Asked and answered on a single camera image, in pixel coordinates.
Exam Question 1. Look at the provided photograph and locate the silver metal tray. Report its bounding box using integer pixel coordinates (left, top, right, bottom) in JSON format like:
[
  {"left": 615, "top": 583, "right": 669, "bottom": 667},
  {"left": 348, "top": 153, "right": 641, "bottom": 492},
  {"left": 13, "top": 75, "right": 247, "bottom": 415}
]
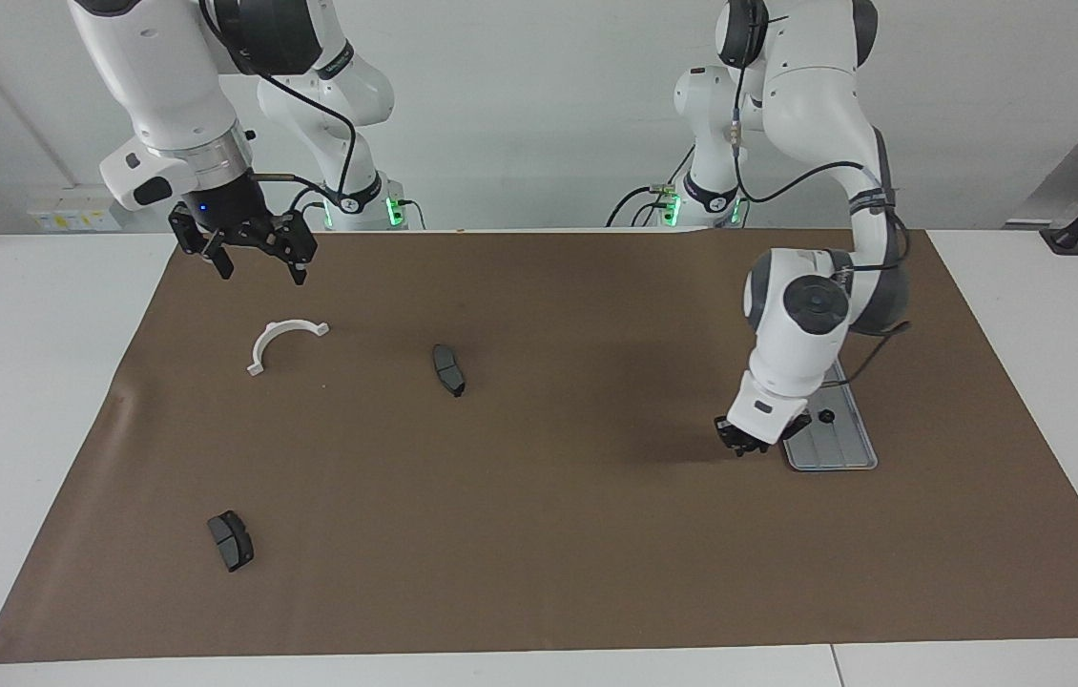
[{"left": 780, "top": 355, "right": 880, "bottom": 472}]

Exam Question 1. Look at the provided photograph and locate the brown table mat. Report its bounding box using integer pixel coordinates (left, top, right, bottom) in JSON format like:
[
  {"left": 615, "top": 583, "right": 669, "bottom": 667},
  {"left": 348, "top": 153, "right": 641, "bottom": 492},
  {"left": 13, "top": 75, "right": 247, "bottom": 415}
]
[{"left": 0, "top": 229, "right": 1078, "bottom": 665}]

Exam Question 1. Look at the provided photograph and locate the long grey brake pad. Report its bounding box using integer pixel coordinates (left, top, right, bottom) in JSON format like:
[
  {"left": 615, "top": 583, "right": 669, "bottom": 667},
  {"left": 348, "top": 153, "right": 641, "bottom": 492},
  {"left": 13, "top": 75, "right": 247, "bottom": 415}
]
[{"left": 431, "top": 343, "right": 466, "bottom": 399}]

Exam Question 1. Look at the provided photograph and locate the short grey brake pad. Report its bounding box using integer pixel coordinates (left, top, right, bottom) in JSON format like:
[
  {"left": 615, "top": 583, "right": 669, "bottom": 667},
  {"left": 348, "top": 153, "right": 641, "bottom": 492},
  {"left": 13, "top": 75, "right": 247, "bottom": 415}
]
[{"left": 207, "top": 510, "right": 256, "bottom": 573}]

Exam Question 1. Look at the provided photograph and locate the white curved plastic bracket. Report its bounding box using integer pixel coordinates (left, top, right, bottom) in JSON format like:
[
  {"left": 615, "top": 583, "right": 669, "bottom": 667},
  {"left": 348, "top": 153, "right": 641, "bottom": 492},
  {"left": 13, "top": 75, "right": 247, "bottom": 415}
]
[{"left": 246, "top": 320, "right": 330, "bottom": 377}]

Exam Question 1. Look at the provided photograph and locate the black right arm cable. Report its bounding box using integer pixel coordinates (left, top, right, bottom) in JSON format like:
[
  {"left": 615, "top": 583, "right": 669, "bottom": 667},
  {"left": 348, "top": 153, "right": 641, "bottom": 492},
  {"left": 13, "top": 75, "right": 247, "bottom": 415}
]
[{"left": 248, "top": 72, "right": 359, "bottom": 216}]

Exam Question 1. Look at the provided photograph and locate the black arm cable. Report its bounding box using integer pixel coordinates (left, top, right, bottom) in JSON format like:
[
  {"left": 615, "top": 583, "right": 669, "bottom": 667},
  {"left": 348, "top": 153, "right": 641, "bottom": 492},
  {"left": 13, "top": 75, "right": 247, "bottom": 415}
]
[
  {"left": 730, "top": 57, "right": 914, "bottom": 387},
  {"left": 248, "top": 72, "right": 359, "bottom": 216}
]

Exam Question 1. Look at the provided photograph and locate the white wall socket box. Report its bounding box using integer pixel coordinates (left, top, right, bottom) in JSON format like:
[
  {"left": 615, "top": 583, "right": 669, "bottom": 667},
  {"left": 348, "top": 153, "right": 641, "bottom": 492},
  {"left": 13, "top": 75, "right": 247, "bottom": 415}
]
[{"left": 28, "top": 184, "right": 135, "bottom": 234}]

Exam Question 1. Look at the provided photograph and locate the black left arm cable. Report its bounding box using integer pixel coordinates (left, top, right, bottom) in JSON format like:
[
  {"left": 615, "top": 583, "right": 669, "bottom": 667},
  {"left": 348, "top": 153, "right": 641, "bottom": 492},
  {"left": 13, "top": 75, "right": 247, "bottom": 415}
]
[{"left": 730, "top": 57, "right": 914, "bottom": 387}]

